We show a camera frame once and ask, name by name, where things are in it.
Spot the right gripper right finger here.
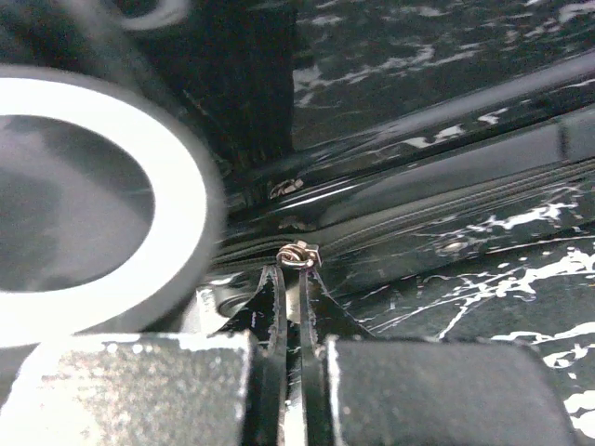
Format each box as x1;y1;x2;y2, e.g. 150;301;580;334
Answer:
299;269;374;445

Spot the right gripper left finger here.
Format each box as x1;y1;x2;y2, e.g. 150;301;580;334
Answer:
204;266;287;445

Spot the metal zipper pull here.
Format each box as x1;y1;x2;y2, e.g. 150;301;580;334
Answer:
276;241;322;269

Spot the black white space suitcase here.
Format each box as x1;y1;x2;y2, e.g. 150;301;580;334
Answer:
0;0;595;335

